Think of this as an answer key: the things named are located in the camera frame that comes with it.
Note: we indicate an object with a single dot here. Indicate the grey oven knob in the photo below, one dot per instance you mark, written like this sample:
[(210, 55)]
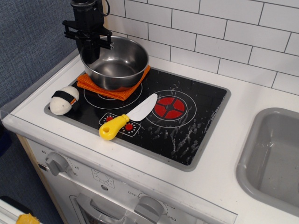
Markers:
[(149, 209), (56, 163)]

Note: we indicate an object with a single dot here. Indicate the silver metal pan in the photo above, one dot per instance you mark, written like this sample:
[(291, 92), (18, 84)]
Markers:
[(119, 68)]

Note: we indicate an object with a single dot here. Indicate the left grey oven knob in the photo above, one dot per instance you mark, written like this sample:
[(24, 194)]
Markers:
[(56, 163)]

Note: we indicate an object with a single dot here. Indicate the black toy stovetop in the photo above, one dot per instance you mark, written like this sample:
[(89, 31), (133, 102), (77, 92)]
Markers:
[(177, 129)]

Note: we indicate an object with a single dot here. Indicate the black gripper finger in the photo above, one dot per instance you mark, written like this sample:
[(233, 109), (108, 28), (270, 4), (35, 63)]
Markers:
[(89, 50)]

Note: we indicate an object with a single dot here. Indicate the right grey oven knob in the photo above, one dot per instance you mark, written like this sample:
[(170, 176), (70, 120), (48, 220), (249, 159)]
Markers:
[(149, 209)]

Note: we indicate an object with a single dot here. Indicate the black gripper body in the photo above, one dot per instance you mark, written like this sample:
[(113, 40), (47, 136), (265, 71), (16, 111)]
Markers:
[(88, 28)]

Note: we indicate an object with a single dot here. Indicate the white toy oven front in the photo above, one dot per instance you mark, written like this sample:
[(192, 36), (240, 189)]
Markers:
[(84, 195)]

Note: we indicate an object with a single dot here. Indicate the white plush sushi toy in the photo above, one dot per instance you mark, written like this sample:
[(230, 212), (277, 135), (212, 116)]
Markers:
[(64, 100)]

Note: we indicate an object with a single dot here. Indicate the orange folded rag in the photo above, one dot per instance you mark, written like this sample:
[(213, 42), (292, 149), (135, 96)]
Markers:
[(84, 81)]

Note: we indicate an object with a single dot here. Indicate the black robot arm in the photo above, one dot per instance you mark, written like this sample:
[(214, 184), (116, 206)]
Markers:
[(84, 2)]

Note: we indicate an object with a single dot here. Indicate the grey sink basin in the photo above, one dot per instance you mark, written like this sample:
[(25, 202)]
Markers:
[(268, 169)]

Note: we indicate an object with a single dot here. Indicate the yellow object bottom left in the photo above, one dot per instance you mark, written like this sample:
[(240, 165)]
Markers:
[(27, 219)]

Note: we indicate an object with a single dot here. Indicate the yellow handled toy knife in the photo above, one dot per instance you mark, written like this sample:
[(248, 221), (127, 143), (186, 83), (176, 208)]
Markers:
[(110, 129)]

